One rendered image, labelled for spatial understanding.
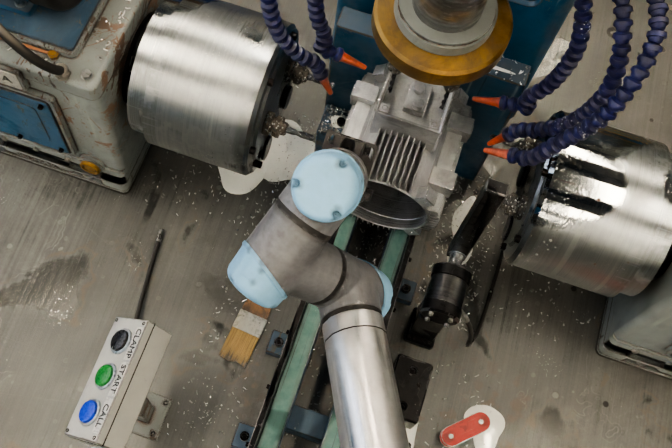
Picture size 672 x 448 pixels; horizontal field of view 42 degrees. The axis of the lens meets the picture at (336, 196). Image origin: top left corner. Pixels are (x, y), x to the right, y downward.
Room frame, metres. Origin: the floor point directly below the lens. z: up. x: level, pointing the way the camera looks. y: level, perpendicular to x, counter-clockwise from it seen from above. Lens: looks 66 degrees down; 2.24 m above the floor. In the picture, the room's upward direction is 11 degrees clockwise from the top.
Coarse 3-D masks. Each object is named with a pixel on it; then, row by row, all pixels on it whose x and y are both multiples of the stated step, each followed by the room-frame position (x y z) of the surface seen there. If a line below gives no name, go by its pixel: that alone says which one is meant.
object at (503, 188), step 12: (492, 180) 0.50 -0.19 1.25; (480, 192) 0.49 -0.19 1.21; (492, 192) 0.48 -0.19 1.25; (504, 192) 0.48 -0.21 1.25; (480, 204) 0.48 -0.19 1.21; (492, 204) 0.48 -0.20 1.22; (468, 216) 0.48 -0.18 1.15; (480, 216) 0.48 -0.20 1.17; (492, 216) 0.48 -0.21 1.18; (468, 228) 0.48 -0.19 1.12; (480, 228) 0.48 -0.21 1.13; (456, 240) 0.48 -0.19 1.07; (468, 240) 0.48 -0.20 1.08; (456, 252) 0.48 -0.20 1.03; (468, 252) 0.48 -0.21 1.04
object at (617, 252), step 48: (528, 144) 0.66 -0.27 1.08; (576, 144) 0.62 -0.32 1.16; (624, 144) 0.65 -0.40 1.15; (528, 192) 0.58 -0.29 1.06; (576, 192) 0.55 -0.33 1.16; (624, 192) 0.56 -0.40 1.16; (528, 240) 0.49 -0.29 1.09; (576, 240) 0.50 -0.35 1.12; (624, 240) 0.51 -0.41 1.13; (624, 288) 0.47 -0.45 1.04
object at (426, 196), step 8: (384, 64) 0.74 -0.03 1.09; (376, 72) 0.73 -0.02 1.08; (384, 72) 0.72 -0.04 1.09; (376, 80) 0.72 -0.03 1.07; (384, 80) 0.72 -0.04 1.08; (456, 96) 0.71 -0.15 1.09; (464, 96) 0.71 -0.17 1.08; (456, 104) 0.70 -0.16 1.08; (464, 104) 0.70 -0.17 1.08; (424, 192) 0.54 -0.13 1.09; (432, 192) 0.54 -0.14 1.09; (424, 200) 0.53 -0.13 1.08; (432, 200) 0.53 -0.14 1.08; (408, 232) 0.53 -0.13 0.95; (416, 232) 0.53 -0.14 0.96
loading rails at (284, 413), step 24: (336, 240) 0.50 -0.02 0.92; (408, 240) 0.52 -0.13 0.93; (384, 264) 0.48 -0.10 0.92; (408, 288) 0.48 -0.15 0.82; (312, 312) 0.37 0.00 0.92; (288, 336) 0.33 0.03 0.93; (312, 336) 0.34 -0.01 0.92; (288, 360) 0.29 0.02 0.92; (288, 384) 0.26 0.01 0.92; (264, 408) 0.21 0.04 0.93; (288, 408) 0.22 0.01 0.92; (240, 432) 0.19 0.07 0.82; (264, 432) 0.18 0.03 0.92; (288, 432) 0.20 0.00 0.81; (312, 432) 0.20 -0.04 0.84; (336, 432) 0.20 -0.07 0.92
